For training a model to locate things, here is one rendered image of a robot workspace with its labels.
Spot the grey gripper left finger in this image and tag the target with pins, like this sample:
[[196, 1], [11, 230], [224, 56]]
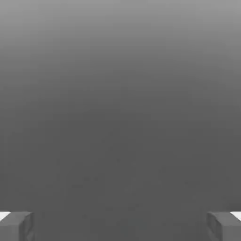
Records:
[[13, 226]]

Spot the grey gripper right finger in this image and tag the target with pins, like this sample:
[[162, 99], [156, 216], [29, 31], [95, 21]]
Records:
[[226, 226]]

